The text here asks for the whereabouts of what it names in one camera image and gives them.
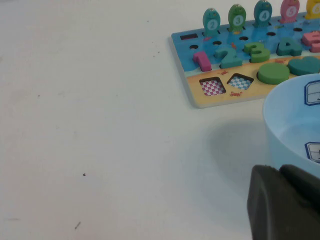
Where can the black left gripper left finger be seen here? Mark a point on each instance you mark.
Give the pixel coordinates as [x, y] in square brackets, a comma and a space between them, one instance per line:
[280, 207]

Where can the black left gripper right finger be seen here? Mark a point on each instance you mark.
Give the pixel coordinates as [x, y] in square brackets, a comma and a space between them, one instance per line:
[302, 175]

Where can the green number three piece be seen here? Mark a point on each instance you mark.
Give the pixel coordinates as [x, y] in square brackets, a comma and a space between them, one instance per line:
[258, 54]

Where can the light blue plastic bowl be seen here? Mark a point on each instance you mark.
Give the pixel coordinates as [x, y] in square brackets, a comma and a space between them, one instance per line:
[277, 120]

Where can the green circle piece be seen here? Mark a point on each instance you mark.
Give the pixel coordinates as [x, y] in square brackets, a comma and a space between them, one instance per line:
[272, 73]

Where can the teal heart piece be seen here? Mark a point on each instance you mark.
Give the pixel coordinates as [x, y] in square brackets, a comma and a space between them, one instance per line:
[302, 66]

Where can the teal number four piece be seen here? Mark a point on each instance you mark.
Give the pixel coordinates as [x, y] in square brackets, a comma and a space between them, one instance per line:
[295, 50]

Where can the pink number five piece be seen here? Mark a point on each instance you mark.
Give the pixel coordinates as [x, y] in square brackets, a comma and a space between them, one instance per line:
[310, 40]

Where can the teal number two piece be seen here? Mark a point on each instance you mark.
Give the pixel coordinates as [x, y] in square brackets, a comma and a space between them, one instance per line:
[228, 59]

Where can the colourful wooden puzzle board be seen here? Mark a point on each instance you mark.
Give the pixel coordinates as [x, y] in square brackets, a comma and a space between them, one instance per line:
[192, 86]

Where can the magenta number one piece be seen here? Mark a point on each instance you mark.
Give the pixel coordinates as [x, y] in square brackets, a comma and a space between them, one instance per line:
[203, 62]

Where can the yellow fish peg number six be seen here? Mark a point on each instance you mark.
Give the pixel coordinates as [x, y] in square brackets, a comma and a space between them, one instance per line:
[313, 10]

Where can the pink fish peg number five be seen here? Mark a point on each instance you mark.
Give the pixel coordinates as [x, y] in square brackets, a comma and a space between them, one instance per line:
[290, 10]

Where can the teal fish peg number four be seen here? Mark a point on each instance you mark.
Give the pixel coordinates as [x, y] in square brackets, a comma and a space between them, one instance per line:
[263, 13]

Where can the green fish peg number three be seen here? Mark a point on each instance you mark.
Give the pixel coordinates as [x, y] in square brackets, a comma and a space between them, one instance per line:
[237, 17]

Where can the turquoise fish peg number two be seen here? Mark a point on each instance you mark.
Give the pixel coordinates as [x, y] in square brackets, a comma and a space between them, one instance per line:
[212, 21]

